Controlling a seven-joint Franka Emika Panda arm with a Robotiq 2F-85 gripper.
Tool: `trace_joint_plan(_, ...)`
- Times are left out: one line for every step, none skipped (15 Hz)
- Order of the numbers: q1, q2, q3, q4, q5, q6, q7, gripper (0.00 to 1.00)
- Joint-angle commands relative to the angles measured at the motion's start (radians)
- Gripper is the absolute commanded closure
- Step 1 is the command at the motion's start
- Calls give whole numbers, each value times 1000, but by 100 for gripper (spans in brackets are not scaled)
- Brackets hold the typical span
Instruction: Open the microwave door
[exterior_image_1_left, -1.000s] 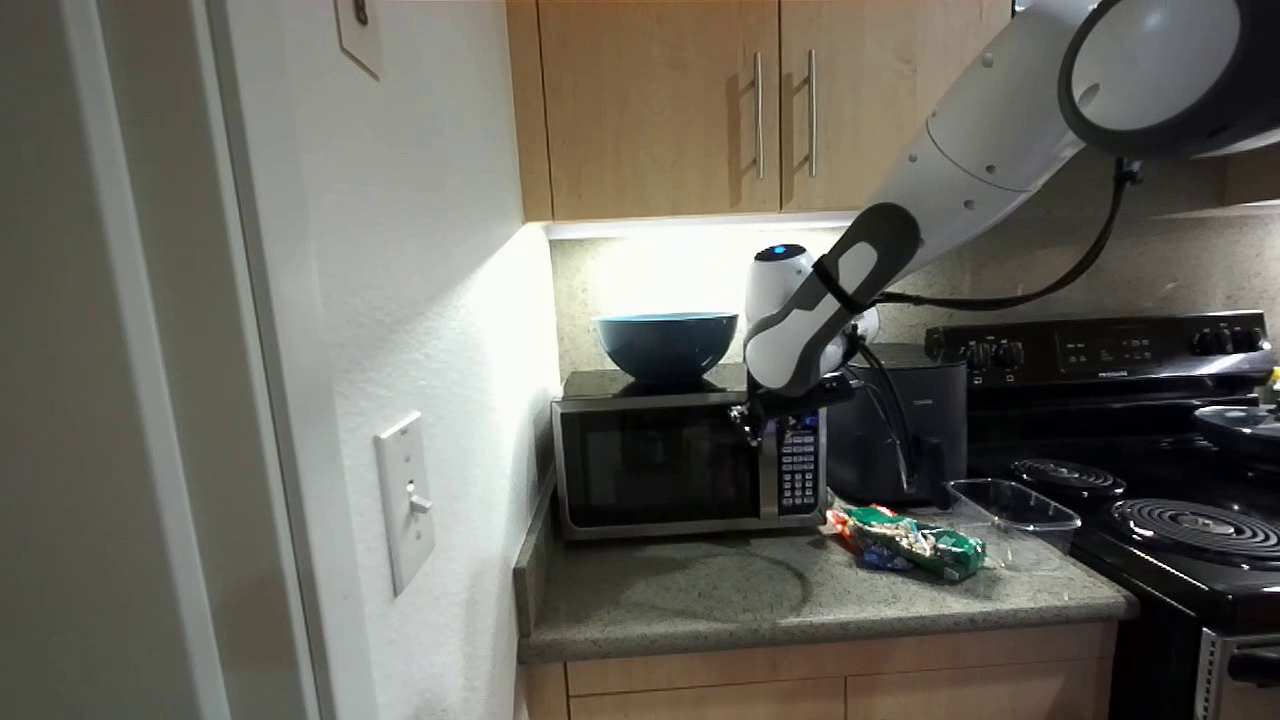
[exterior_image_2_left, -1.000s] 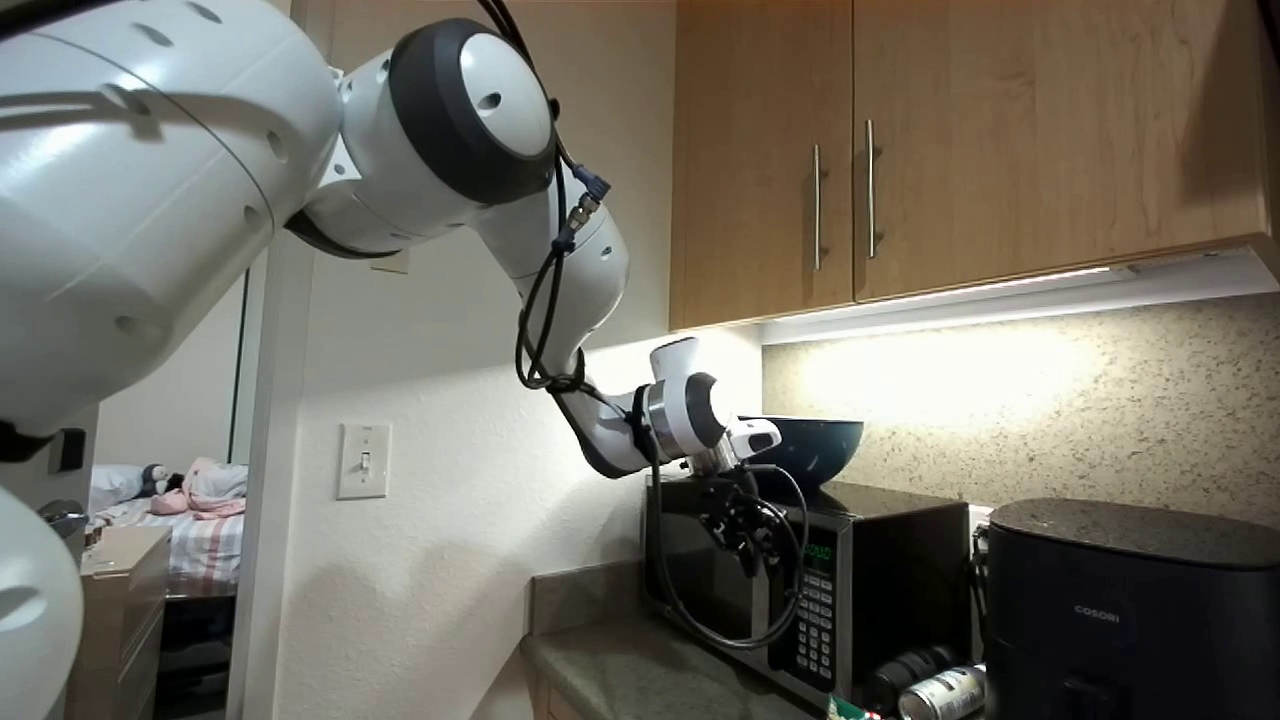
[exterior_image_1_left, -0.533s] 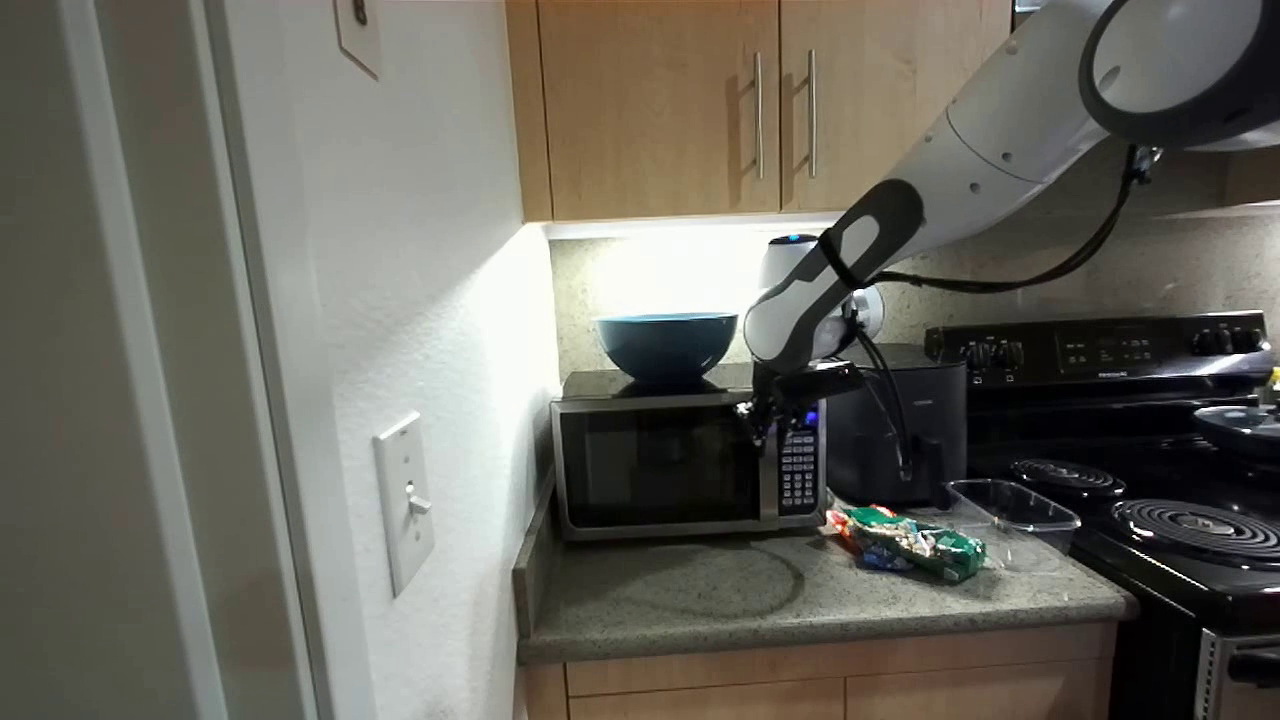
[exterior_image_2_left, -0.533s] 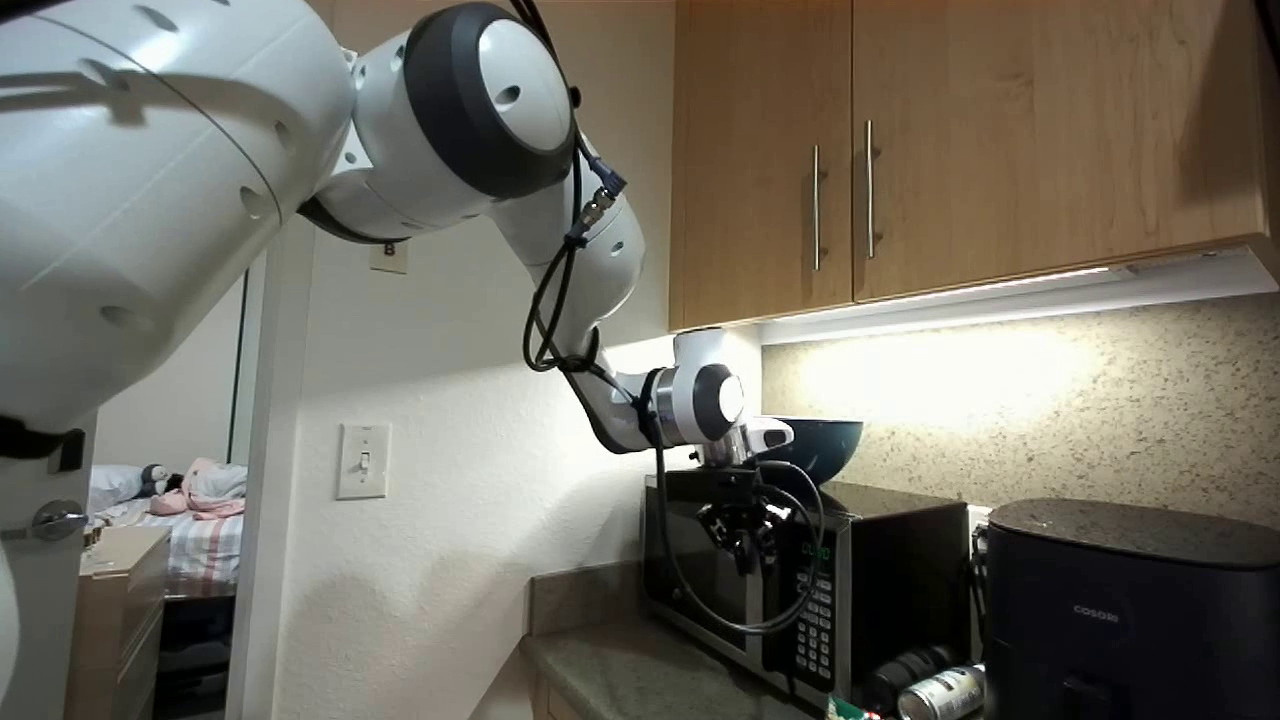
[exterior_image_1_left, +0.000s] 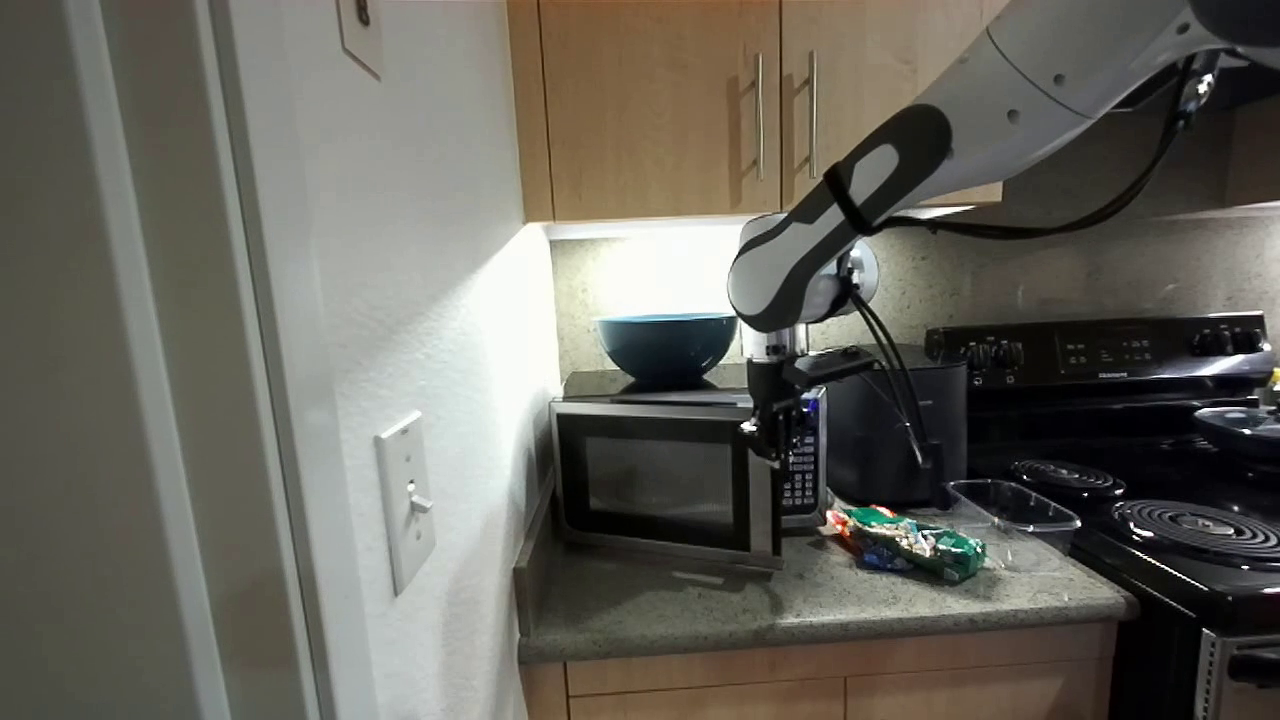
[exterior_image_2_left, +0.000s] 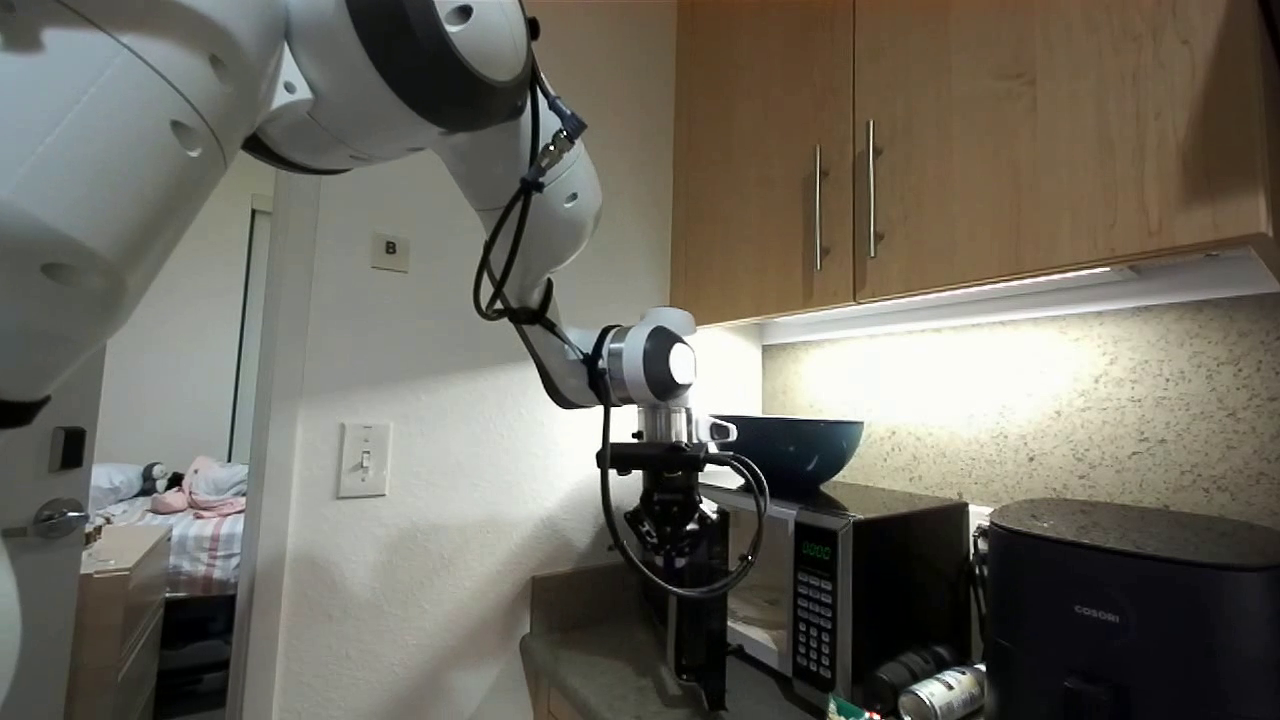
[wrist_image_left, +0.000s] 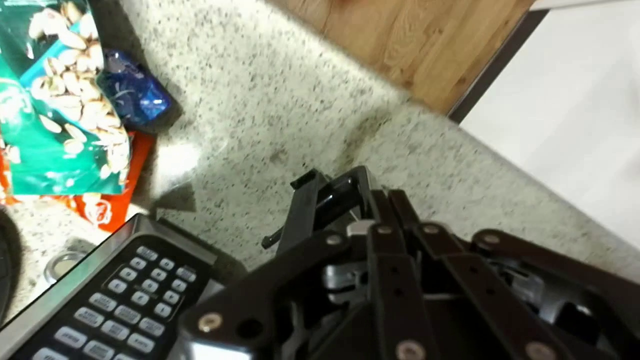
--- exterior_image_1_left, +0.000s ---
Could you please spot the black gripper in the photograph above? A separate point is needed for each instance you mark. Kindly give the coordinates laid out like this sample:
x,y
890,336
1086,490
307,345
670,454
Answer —
x,y
774,389

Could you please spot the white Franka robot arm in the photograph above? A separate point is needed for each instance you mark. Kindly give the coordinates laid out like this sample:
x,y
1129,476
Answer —
x,y
963,105

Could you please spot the light wood cabinet door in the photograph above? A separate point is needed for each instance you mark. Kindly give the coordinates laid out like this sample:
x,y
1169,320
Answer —
x,y
643,105
883,83

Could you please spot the black air fryer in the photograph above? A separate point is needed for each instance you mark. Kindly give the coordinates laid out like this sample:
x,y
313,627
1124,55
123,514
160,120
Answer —
x,y
883,443

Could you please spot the blue bowl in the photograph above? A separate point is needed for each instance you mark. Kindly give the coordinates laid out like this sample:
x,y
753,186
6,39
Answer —
x,y
664,345

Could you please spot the green snack bag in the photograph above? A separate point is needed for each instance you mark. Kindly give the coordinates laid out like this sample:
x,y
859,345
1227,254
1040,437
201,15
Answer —
x,y
925,545

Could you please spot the clear plastic container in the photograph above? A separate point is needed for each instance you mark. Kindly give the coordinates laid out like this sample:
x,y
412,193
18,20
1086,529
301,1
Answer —
x,y
1017,504

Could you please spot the light wood base cabinet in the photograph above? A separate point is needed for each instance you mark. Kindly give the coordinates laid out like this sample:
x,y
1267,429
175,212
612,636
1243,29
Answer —
x,y
824,682

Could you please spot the black stove burner coil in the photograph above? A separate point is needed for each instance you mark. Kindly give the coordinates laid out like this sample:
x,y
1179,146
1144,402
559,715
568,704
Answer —
x,y
1202,524
1066,481

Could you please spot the black electric stove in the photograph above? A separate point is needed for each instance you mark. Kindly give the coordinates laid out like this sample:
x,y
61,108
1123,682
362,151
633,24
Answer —
x,y
1175,402

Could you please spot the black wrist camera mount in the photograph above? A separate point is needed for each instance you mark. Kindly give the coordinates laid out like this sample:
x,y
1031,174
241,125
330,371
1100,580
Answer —
x,y
838,365

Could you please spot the white light switch plate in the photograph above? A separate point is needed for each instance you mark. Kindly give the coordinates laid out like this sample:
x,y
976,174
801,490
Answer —
x,y
407,501

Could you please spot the white door frame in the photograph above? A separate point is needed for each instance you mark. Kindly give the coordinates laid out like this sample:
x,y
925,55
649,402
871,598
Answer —
x,y
255,332

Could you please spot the small white wall plate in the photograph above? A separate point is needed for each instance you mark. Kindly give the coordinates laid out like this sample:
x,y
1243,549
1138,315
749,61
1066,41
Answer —
x,y
362,35

